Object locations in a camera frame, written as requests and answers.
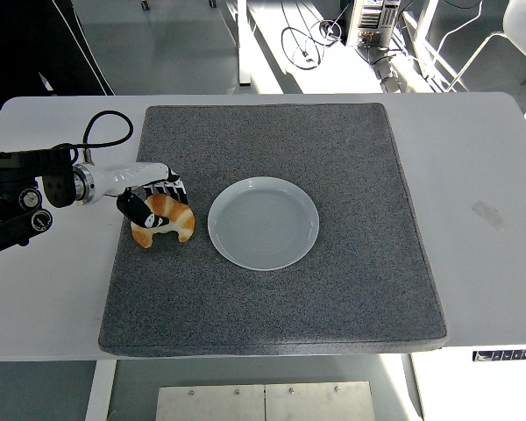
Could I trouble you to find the piece of clear tape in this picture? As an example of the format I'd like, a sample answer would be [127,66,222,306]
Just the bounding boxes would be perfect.
[471,200,508,232]

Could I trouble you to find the black table control panel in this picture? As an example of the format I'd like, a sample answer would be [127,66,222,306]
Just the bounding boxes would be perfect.
[472,349,526,363]

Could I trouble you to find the white metal frame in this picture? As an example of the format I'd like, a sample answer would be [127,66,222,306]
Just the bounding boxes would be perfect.
[398,0,452,93]

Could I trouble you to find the white chair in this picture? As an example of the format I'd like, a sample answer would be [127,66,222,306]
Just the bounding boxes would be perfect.
[433,0,526,119]

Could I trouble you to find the white table leg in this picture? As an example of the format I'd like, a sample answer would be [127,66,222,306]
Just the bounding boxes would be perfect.
[83,359,117,421]
[402,353,426,421]

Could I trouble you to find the grey speckled square mat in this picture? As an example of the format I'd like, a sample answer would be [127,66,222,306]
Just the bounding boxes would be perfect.
[97,103,449,357]

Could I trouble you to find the round light grey plate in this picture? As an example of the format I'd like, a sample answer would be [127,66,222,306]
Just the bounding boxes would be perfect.
[207,175,321,272]

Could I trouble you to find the golden croissant bread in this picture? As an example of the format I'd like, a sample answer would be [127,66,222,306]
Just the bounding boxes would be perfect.
[130,193,197,251]

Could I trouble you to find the white computer tower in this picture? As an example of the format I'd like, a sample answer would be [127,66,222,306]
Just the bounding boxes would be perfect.
[345,0,401,48]

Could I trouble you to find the black coiled cable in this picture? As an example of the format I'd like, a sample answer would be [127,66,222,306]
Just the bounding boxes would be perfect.
[281,19,347,71]

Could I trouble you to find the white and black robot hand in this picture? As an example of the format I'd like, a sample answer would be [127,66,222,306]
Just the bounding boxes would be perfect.
[89,161,189,230]

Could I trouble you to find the grey metal plate with screws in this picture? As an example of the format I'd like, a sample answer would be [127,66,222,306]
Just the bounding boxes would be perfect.
[154,384,267,421]
[264,381,376,421]

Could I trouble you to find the person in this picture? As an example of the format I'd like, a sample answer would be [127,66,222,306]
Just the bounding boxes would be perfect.
[0,0,116,113]

